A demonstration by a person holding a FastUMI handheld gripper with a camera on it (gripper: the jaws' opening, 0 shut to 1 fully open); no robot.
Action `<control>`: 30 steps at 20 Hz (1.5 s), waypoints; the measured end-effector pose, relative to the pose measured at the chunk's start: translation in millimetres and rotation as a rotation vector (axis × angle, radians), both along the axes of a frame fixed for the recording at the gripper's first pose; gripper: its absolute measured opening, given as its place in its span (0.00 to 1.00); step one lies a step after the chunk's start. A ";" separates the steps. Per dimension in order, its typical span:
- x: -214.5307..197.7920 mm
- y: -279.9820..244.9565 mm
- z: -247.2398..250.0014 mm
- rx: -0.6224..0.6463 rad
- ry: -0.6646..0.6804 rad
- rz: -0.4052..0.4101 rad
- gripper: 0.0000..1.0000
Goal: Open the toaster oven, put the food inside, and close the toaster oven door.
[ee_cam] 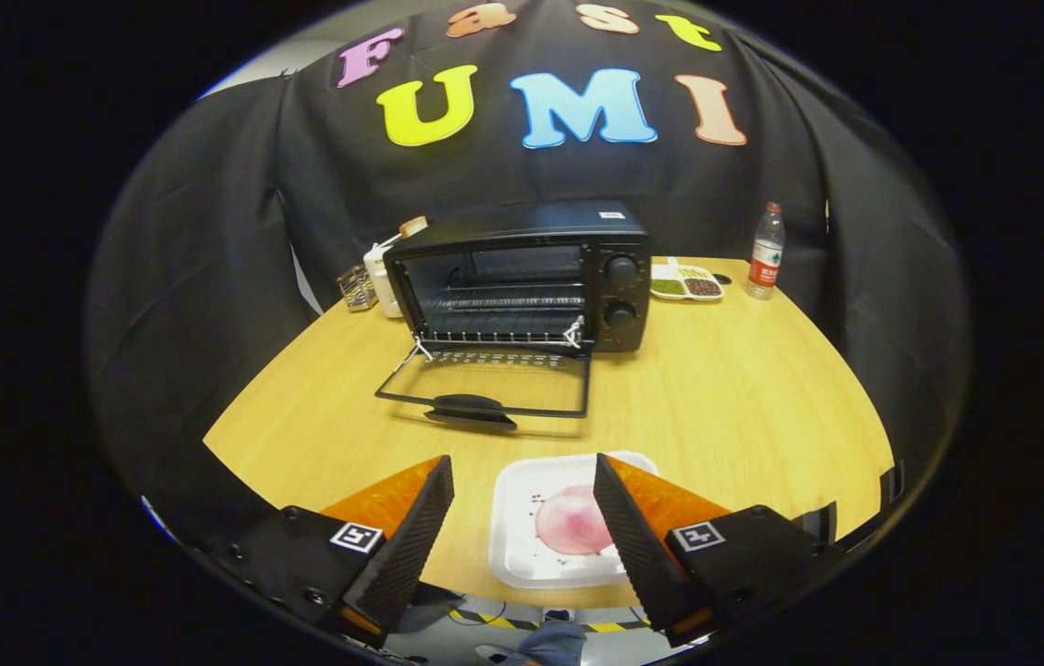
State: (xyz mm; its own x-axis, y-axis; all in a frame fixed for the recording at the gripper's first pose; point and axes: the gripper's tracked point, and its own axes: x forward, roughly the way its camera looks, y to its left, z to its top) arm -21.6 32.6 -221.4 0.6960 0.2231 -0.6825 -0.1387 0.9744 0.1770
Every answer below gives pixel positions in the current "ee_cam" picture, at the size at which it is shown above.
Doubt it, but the pink round food slice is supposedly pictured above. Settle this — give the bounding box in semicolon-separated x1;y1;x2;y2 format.
534;484;615;556

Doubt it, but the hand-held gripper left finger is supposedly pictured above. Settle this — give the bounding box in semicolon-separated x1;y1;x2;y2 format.
207;454;456;648

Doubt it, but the black toaster oven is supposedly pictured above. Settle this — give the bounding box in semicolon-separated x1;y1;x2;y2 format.
375;201;652;433

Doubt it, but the white square plate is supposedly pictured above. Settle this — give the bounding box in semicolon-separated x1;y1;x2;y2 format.
488;450;661;590

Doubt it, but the clear water bottle red label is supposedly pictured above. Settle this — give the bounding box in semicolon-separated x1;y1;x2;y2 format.
745;202;786;301

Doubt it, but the white toaster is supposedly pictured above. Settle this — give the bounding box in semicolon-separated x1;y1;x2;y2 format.
362;231;404;319

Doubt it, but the yellow black floor tape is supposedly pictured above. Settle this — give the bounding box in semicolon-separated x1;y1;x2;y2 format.
448;606;652;635

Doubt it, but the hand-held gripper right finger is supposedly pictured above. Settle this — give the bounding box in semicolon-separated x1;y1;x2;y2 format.
593;452;841;648

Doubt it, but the wire oven rack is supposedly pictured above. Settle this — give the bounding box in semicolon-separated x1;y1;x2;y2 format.
420;282;589;348

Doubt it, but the white divided dish with beans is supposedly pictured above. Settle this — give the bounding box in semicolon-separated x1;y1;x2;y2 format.
650;259;726;302

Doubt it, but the person's leg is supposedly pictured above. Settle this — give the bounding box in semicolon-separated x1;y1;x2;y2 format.
498;620;587;666

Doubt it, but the wire mesh holder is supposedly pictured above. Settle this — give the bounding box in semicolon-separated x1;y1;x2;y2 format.
338;265;378;310

